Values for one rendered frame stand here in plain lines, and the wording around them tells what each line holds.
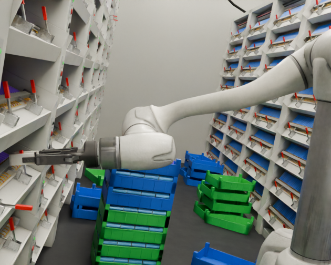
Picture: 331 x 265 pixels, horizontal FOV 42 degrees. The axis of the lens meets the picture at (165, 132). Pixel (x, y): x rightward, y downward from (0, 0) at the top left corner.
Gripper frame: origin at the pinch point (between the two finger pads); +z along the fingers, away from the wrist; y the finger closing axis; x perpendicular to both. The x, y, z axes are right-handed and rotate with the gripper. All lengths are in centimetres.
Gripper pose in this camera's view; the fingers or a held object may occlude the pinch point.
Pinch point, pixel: (23, 158)
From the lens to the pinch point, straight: 124.6
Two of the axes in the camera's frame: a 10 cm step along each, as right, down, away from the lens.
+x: -0.4, -9.9, -1.3
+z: -9.9, 0.5, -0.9
